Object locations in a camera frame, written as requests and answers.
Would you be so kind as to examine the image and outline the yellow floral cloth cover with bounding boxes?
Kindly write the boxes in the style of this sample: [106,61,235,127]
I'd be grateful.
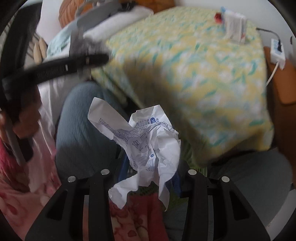
[92,6,274,166]

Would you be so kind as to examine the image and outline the light blue cloth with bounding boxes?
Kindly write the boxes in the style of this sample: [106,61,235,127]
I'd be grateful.
[46,23,76,61]

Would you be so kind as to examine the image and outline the white pillow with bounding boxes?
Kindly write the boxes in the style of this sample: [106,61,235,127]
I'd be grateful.
[39,6,154,123]

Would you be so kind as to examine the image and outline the white printed paper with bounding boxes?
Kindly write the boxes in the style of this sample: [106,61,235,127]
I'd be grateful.
[88,97,181,209]

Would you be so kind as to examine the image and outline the black cable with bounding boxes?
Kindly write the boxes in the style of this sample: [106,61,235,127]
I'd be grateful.
[255,27,282,45]

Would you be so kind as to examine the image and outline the grey-blue trouser leg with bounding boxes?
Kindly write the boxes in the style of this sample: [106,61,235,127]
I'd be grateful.
[55,81,129,180]

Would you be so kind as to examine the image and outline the person's left hand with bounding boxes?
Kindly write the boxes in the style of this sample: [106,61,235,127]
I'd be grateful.
[13,86,42,139]

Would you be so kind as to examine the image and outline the green mesh trash basket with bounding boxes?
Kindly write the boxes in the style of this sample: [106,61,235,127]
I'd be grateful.
[180,140,208,177]

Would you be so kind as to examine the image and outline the wooden headboard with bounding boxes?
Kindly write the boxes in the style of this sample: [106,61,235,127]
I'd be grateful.
[59,0,176,28]

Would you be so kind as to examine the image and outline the orange wooden nightstand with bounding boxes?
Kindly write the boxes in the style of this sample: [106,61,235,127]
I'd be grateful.
[267,60,295,161]

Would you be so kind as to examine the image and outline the red silver foil wrapper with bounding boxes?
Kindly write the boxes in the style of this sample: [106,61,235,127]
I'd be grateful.
[214,12,223,24]

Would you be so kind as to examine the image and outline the white blue medicine box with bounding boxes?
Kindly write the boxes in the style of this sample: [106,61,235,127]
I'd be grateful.
[221,7,247,44]

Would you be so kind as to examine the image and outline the white power strip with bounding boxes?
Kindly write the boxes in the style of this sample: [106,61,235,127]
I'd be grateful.
[270,39,286,70]

